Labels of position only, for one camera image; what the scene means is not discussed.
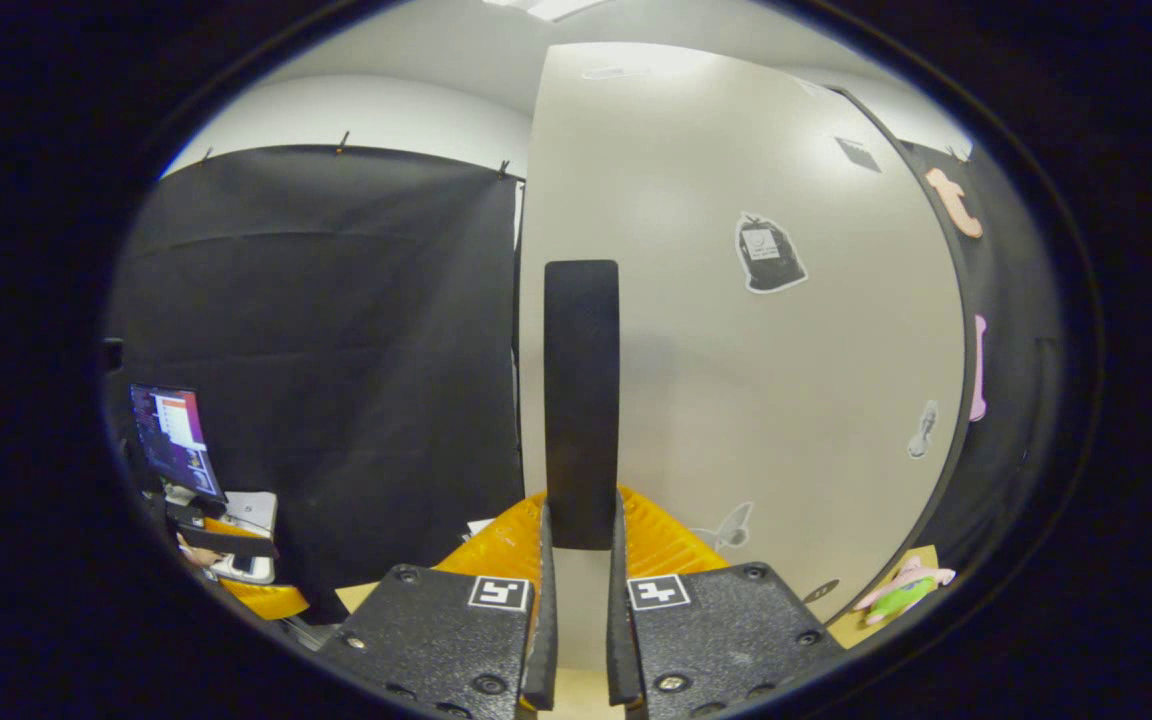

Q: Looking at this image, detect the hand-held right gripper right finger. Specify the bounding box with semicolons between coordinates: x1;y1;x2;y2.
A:
606;485;845;719

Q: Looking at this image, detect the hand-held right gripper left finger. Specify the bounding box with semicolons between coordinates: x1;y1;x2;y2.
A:
316;488;559;719

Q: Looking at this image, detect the black cabinet door handle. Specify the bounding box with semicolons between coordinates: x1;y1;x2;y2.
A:
544;260;621;551

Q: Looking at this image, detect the computer monitor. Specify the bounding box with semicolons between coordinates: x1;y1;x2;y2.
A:
129;384;229;503

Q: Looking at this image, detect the pink and green toy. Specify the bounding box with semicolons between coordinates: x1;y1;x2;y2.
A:
854;556;957;627

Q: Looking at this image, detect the ceiling light panel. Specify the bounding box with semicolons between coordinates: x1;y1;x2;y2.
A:
484;0;609;23

